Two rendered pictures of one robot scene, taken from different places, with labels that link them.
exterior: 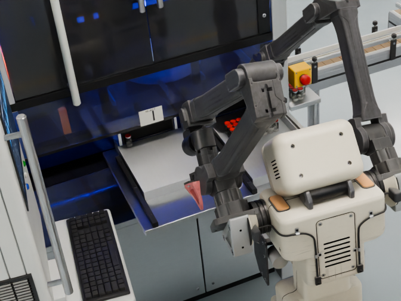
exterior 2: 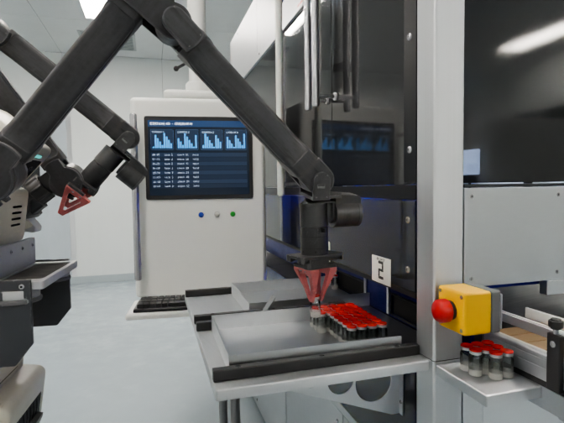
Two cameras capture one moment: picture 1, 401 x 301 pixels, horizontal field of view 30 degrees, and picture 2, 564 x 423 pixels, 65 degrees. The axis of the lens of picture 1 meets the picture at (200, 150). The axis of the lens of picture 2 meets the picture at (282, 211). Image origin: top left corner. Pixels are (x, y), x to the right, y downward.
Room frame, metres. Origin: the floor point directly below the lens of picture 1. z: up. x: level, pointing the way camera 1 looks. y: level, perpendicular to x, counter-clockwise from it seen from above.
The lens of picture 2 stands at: (2.12, -1.17, 1.21)
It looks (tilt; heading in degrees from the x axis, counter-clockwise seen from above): 3 degrees down; 92
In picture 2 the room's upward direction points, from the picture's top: 1 degrees counter-clockwise
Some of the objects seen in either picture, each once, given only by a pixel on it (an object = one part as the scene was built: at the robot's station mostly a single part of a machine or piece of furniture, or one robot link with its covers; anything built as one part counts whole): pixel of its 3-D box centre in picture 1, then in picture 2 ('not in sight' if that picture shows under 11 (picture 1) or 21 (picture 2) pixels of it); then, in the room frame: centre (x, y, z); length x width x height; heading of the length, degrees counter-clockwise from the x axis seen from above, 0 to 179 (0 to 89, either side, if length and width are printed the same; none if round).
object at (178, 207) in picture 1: (218, 160); (291, 321); (2.09, -0.06, 0.87); 0.70 x 0.48 x 0.02; 109
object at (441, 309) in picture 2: (304, 79); (445, 310); (2.36, -0.41, 0.99); 0.04 x 0.04 x 0.04; 19
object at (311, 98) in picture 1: (297, 96); (493, 378); (2.45, -0.39, 0.87); 0.14 x 0.13 x 0.02; 19
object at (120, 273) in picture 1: (96, 252); (195, 300); (1.75, 0.36, 0.82); 0.40 x 0.14 x 0.02; 12
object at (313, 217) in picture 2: not in sight; (315, 215); (2.15, -0.25, 1.15); 0.07 x 0.06 x 0.07; 20
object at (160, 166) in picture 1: (164, 157); (296, 293); (2.10, 0.13, 0.90); 0.34 x 0.26 x 0.04; 19
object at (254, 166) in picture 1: (266, 145); (298, 332); (2.11, -0.23, 0.90); 0.34 x 0.26 x 0.04; 18
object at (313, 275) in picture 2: not in sight; (315, 279); (2.15, -0.25, 1.02); 0.07 x 0.07 x 0.09; 33
